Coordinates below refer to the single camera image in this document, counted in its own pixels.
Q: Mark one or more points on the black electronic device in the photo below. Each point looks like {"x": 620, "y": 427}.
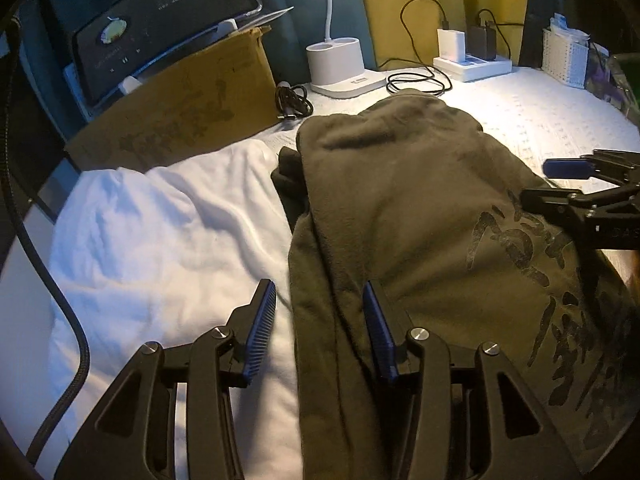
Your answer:
{"x": 165, "y": 5}

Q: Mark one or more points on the teal curtain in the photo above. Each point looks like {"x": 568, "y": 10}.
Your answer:
{"x": 295, "y": 35}

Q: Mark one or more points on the white textured blanket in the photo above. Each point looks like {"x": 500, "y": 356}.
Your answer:
{"x": 525, "y": 120}

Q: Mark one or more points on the white charger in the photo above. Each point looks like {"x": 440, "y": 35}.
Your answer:
{"x": 451, "y": 45}

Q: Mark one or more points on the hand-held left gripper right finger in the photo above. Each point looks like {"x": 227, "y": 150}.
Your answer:
{"x": 377, "y": 330}

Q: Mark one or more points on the cardboard box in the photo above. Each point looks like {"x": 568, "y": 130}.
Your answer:
{"x": 190, "y": 100}

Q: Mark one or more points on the white paper sheet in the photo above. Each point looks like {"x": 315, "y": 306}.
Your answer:
{"x": 270, "y": 17}

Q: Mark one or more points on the purple cloth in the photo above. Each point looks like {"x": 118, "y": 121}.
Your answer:
{"x": 600, "y": 80}

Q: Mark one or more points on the white slotted plastic basket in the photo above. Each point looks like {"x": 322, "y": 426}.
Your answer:
{"x": 562, "y": 60}

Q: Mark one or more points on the smooth white cloth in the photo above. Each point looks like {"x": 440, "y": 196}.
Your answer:
{"x": 150, "y": 240}

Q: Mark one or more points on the black charger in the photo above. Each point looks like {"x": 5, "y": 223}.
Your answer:
{"x": 482, "y": 42}

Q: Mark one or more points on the yellow curtain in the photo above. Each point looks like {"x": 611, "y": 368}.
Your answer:
{"x": 390, "y": 20}

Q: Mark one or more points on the crumpled paper packets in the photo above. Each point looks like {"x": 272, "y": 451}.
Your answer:
{"x": 567, "y": 27}

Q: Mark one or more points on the white desk lamp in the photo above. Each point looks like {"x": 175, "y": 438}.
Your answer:
{"x": 335, "y": 65}

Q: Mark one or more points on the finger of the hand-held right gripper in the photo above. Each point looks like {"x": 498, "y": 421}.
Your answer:
{"x": 565, "y": 168}
{"x": 550, "y": 199}

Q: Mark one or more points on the dark olive printed t-shirt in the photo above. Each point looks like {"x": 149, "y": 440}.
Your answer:
{"x": 400, "y": 200}

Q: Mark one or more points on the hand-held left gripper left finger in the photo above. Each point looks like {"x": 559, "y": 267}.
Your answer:
{"x": 260, "y": 330}

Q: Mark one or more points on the white power strip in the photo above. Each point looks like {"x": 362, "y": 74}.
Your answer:
{"x": 480, "y": 70}

